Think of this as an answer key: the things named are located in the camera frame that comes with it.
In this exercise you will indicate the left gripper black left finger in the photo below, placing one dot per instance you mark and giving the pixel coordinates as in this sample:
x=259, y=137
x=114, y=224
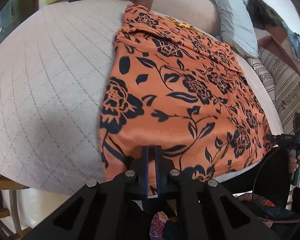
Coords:
x=138, y=187

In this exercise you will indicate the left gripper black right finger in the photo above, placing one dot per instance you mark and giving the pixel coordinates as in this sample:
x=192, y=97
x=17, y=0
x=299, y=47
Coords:
x=166, y=184

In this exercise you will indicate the orange black floral cloth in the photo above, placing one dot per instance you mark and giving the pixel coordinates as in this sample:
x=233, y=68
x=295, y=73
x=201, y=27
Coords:
x=181, y=90

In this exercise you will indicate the striped floral bedding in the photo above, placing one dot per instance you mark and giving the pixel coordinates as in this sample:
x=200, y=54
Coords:
x=282, y=84

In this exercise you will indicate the dark patterned garment pile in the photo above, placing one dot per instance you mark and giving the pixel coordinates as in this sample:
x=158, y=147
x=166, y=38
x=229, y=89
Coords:
x=266, y=211

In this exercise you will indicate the light blue cloth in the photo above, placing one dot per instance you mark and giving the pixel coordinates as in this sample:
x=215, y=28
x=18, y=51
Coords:
x=294, y=40

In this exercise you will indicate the light grey-blue pillow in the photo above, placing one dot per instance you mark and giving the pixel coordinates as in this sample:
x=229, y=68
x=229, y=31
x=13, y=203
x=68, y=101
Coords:
x=236, y=27

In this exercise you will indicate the dark furry item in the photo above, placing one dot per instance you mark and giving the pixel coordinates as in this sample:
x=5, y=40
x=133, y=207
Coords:
x=262, y=15

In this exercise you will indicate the wooden chair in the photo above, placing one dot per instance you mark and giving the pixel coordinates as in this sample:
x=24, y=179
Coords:
x=10, y=225

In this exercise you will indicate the beige bolster with brown band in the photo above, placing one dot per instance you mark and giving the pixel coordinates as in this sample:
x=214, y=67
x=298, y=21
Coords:
x=202, y=14

